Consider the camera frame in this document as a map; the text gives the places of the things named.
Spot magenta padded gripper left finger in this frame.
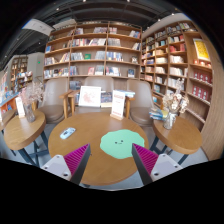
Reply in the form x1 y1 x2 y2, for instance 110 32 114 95
42 144 91 185

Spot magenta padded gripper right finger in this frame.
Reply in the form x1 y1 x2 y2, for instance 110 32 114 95
132 144 182 185

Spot green smiley mouse pad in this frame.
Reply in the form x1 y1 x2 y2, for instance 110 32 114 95
100 129 145 159

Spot round wooden right side table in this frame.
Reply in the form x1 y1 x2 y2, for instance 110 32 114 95
151 117 202 155

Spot stack of books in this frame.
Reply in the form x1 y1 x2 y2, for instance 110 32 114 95
149 108 168 120

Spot round wooden left side table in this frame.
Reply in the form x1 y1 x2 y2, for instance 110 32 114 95
4 110 46 150

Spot right brown leather armchair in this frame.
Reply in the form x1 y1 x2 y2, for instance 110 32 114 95
127 79 154 126

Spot brown leather armchair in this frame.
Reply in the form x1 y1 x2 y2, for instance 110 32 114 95
70 76 115 115
39 78 68 124
127 79 154 126

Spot left brown leather armchair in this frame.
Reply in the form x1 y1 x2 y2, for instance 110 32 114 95
39 78 68 124

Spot glass vase dried white flowers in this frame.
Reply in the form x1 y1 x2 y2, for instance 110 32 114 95
162 79 189 130

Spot white framed picture board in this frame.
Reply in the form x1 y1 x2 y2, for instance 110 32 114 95
79 86 101 107

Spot dark book on chair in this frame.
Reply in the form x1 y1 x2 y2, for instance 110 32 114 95
101 92 112 107

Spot white red standing sign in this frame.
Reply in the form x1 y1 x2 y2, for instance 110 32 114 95
110 90 125 120

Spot small white card sign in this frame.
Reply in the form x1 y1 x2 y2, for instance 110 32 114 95
15 96 25 118

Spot glass vase dried pink flowers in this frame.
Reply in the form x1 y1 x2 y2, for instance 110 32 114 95
19 82 44 123

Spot middle brown leather armchair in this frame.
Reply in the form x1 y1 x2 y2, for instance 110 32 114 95
70 76 115 115

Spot distant left wooden bookshelf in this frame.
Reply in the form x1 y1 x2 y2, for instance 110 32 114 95
11 56 33 92

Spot large wooden back bookshelf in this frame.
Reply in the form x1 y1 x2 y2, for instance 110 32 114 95
43 20 143 81

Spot yellow poster on shelf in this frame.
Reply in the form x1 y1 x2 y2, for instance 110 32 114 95
193 38 210 61

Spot white ceiling air conditioner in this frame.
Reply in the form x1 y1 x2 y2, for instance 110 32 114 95
23 19 53 36

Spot wooden right wall bookshelf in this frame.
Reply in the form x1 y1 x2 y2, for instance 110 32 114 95
140 19 214 133

